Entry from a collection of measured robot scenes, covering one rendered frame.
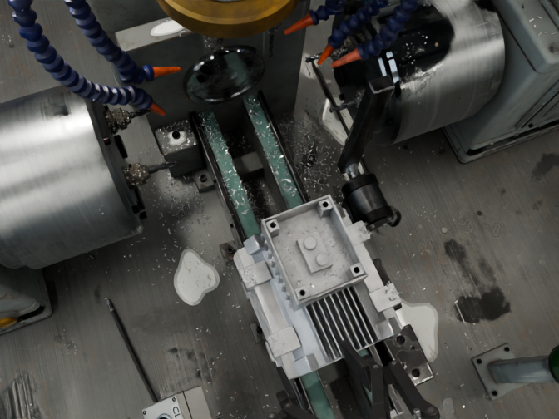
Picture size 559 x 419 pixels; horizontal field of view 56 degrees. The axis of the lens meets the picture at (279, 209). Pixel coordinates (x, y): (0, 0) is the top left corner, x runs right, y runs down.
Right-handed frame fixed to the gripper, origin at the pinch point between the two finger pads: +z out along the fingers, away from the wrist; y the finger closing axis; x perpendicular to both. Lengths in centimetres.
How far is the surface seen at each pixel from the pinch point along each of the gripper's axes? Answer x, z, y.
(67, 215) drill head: -23.4, 22.2, 22.9
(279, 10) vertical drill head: -38.8, 6.5, -9.0
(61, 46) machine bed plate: -53, 76, 21
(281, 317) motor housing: -1.2, 15.3, 0.6
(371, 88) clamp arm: -27.6, 9.2, -18.1
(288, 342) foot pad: 1.3, 12.6, 1.1
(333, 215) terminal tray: -12.6, 14.8, -10.4
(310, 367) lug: 3.9, 9.2, -0.3
